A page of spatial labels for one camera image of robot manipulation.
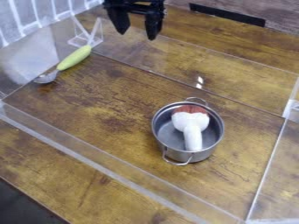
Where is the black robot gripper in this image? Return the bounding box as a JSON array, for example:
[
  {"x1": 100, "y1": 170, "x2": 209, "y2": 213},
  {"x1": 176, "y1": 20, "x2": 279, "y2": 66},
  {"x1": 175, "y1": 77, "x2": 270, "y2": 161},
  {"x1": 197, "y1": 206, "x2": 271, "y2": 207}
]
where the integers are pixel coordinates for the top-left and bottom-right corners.
[{"x1": 103, "y1": 0, "x2": 165, "y2": 40}]

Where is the white plush mushroom red cap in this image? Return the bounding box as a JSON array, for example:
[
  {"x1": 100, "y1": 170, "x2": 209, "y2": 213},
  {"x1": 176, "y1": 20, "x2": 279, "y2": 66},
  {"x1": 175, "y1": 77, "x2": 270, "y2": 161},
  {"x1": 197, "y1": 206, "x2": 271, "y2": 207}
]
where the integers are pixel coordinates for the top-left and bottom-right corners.
[{"x1": 172, "y1": 105, "x2": 211, "y2": 151}]

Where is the silver steel pot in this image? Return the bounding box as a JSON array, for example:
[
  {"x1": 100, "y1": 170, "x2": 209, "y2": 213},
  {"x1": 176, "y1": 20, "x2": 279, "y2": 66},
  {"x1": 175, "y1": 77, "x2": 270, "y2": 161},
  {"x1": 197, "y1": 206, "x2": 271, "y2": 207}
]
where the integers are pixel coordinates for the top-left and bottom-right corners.
[{"x1": 151, "y1": 97, "x2": 224, "y2": 166}]

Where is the black strip on table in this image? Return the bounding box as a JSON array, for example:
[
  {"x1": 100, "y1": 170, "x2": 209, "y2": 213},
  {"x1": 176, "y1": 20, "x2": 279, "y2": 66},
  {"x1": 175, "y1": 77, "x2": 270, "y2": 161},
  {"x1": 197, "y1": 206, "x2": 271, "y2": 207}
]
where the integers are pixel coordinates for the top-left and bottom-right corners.
[{"x1": 189, "y1": 3, "x2": 267, "y2": 27}]

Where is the clear acrylic triangle bracket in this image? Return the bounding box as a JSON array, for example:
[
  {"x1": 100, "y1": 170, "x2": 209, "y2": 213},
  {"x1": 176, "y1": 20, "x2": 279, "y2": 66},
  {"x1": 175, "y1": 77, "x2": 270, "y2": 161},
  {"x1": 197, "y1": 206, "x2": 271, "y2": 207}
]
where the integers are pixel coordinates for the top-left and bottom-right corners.
[{"x1": 68, "y1": 17, "x2": 104, "y2": 47}]

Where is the spoon with green handle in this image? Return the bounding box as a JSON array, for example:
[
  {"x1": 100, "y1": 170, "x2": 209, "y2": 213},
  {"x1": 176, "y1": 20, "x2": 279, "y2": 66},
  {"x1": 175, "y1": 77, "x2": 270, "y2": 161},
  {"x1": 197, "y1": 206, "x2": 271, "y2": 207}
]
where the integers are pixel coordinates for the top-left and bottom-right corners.
[{"x1": 33, "y1": 45, "x2": 91, "y2": 84}]

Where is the clear acrylic barrier front wall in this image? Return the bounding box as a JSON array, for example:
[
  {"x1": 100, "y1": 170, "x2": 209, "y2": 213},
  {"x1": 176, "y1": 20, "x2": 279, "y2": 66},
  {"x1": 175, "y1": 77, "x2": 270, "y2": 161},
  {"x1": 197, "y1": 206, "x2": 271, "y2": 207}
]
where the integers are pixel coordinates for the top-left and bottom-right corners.
[{"x1": 0, "y1": 100, "x2": 246, "y2": 224}]

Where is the clear acrylic right wall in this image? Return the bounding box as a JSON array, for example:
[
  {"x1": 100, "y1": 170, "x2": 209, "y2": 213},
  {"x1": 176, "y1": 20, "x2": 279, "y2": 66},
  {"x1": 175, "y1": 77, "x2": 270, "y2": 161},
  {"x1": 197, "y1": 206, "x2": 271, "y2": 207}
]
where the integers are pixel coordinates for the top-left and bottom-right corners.
[{"x1": 246, "y1": 78, "x2": 299, "y2": 224}]

